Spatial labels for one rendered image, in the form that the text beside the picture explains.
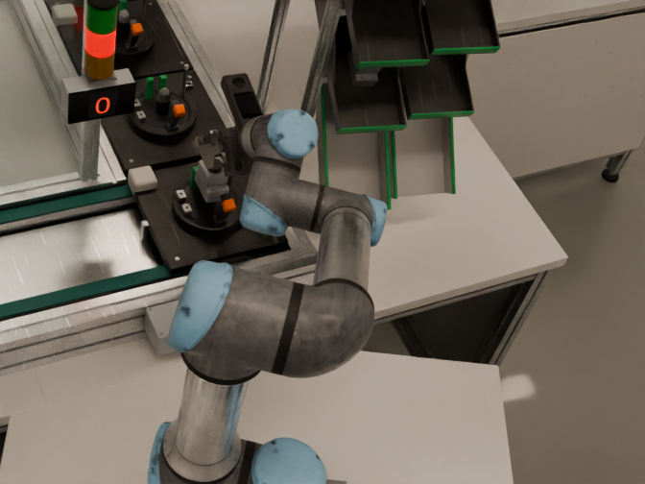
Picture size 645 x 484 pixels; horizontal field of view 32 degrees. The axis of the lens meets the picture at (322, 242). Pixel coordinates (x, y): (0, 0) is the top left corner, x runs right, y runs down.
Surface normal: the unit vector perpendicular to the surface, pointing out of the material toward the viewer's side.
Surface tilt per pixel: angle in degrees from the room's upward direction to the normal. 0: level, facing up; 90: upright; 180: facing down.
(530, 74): 90
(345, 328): 41
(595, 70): 90
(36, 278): 0
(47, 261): 0
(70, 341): 90
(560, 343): 0
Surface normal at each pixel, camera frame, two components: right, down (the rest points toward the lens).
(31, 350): 0.42, 0.75
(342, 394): 0.19, -0.63
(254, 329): 0.02, 0.12
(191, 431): -0.52, 0.61
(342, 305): 0.59, -0.59
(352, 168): 0.32, 0.10
